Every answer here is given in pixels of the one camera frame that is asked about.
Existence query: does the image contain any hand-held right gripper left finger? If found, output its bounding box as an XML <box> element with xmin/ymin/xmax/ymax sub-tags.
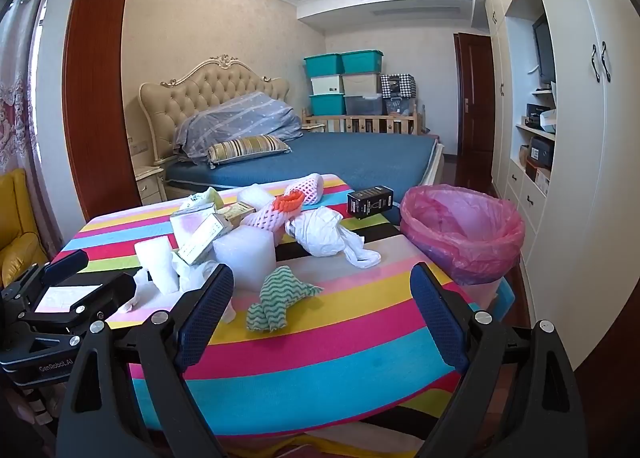
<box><xmin>56</xmin><ymin>263</ymin><xmax>236</xmax><ymax>458</ymax></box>

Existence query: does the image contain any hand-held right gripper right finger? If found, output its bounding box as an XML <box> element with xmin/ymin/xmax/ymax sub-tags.
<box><xmin>409</xmin><ymin>262</ymin><xmax>588</xmax><ymax>458</ymax></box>

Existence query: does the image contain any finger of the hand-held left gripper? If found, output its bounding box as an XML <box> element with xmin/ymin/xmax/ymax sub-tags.
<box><xmin>42</xmin><ymin>249</ymin><xmax>90</xmax><ymax>286</ymax></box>
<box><xmin>17</xmin><ymin>272</ymin><xmax>139</xmax><ymax>335</ymax></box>

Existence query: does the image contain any white tissue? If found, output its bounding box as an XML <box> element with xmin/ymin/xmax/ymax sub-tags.
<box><xmin>117</xmin><ymin>269</ymin><xmax>151</xmax><ymax>315</ymax></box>

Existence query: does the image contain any clear plastic wrap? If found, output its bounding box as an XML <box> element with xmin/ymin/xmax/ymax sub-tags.
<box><xmin>170</xmin><ymin>248</ymin><xmax>236</xmax><ymax>324</ymax></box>

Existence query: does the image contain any bin with pink bag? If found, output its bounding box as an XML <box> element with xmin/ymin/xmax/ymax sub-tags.
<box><xmin>399</xmin><ymin>184</ymin><xmax>526</xmax><ymax>309</ymax></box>

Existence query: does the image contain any green wavy striped cloth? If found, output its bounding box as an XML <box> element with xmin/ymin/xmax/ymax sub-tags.
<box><xmin>246</xmin><ymin>265</ymin><xmax>324</xmax><ymax>334</ymax></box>

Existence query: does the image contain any large white foam block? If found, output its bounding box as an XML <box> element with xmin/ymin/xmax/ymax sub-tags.
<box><xmin>212</xmin><ymin>228</ymin><xmax>277</xmax><ymax>291</ymax></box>

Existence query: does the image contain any cream printed carton box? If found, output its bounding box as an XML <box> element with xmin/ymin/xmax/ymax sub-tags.
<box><xmin>176</xmin><ymin>213</ymin><xmax>231</xmax><ymax>266</ymax></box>

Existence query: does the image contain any pink foam fruit net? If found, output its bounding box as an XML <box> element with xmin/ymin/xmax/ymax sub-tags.
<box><xmin>285</xmin><ymin>173</ymin><xmax>323</xmax><ymax>211</ymax></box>
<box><xmin>241</xmin><ymin>195</ymin><xmax>296</xmax><ymax>231</ymax></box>

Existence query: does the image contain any white plastic bag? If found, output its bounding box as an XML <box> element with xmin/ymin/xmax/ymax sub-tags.
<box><xmin>285</xmin><ymin>208</ymin><xmax>382</xmax><ymax>269</ymax></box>

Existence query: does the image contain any orange foam fruit net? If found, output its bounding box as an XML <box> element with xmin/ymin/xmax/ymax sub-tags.
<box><xmin>272</xmin><ymin>190</ymin><xmax>305</xmax><ymax>215</ymax></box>

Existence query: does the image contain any yellow armchair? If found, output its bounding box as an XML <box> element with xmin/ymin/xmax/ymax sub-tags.
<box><xmin>0</xmin><ymin>168</ymin><xmax>51</xmax><ymax>289</ymax></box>

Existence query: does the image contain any cream nightstand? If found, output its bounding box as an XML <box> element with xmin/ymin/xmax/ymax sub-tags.
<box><xmin>135</xmin><ymin>165</ymin><xmax>168</xmax><ymax>205</ymax></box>

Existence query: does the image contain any yellow green carton box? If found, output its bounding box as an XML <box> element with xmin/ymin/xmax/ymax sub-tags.
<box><xmin>215</xmin><ymin>203</ymin><xmax>258</xmax><ymax>231</ymax></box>

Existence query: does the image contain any rainbow striped tablecloth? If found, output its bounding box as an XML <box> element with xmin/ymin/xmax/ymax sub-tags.
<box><xmin>52</xmin><ymin>173</ymin><xmax>516</xmax><ymax>439</ymax></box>

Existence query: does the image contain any green white packet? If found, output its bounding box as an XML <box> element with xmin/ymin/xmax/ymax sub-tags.
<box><xmin>180</xmin><ymin>187</ymin><xmax>223</xmax><ymax>211</ymax></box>

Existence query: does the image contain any white foam sheet pad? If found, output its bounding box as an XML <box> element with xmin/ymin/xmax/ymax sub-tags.
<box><xmin>236</xmin><ymin>183</ymin><xmax>277</xmax><ymax>214</ymax></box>

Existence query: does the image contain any small black box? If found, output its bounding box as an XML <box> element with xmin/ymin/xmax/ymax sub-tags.
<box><xmin>347</xmin><ymin>185</ymin><xmax>394</xmax><ymax>220</ymax></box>

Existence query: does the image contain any pink patterned curtain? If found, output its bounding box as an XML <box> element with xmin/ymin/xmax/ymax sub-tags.
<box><xmin>0</xmin><ymin>0</ymin><xmax>63</xmax><ymax>249</ymax></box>

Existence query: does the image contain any striped pillow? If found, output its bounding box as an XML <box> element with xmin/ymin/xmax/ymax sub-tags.
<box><xmin>206</xmin><ymin>134</ymin><xmax>292</xmax><ymax>169</ymax></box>

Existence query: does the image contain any bed with blue sheet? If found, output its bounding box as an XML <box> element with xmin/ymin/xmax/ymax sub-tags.
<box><xmin>165</xmin><ymin>132</ymin><xmax>446</xmax><ymax>199</ymax></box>

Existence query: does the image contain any black safe box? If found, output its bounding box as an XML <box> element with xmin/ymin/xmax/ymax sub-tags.
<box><xmin>530</xmin><ymin>136</ymin><xmax>555</xmax><ymax>169</ymax></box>

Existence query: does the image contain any grey blue striped duvet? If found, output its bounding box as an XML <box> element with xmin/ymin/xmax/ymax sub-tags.
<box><xmin>174</xmin><ymin>91</ymin><xmax>303</xmax><ymax>161</ymax></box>

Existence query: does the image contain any white built-in wardrobe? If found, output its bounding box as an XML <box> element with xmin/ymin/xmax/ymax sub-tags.
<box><xmin>482</xmin><ymin>0</ymin><xmax>640</xmax><ymax>374</ymax></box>

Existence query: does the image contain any beige tufted headboard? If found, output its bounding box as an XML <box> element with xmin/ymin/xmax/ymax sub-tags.
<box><xmin>138</xmin><ymin>54</ymin><xmax>291</xmax><ymax>164</ymax></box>

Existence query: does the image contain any black printer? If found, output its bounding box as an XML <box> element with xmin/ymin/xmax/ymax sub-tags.
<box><xmin>525</xmin><ymin>105</ymin><xmax>557</xmax><ymax>134</ymax></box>

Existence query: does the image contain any translucent storage box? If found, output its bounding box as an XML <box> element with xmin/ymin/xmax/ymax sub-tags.
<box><xmin>345</xmin><ymin>95</ymin><xmax>385</xmax><ymax>116</ymax></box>
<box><xmin>342</xmin><ymin>72</ymin><xmax>383</xmax><ymax>98</ymax></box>

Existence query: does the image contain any dark wooden door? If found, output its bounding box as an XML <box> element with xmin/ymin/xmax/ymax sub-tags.
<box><xmin>452</xmin><ymin>32</ymin><xmax>496</xmax><ymax>156</ymax></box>

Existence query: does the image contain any black white checkered bag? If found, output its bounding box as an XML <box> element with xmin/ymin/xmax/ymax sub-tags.
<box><xmin>380</xmin><ymin>73</ymin><xmax>417</xmax><ymax>99</ymax></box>

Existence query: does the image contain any teal storage box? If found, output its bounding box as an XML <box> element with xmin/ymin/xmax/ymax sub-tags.
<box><xmin>309</xmin><ymin>93</ymin><xmax>347</xmax><ymax>116</ymax></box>
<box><xmin>341</xmin><ymin>50</ymin><xmax>385</xmax><ymax>75</ymax></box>
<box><xmin>304</xmin><ymin>54</ymin><xmax>345</xmax><ymax>79</ymax></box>

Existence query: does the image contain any white storage box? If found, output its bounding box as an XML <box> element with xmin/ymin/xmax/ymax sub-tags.
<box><xmin>311</xmin><ymin>75</ymin><xmax>346</xmax><ymax>96</ymax></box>

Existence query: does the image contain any black television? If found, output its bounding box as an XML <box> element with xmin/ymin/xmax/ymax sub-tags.
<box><xmin>531</xmin><ymin>14</ymin><xmax>557</xmax><ymax>86</ymax></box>

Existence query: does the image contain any brown wooden door frame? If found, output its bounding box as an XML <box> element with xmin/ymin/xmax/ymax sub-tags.
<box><xmin>62</xmin><ymin>0</ymin><xmax>143</xmax><ymax>219</ymax></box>

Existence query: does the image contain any wooden crib rail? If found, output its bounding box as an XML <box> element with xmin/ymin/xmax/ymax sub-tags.
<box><xmin>301</xmin><ymin>108</ymin><xmax>426</xmax><ymax>136</ymax></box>

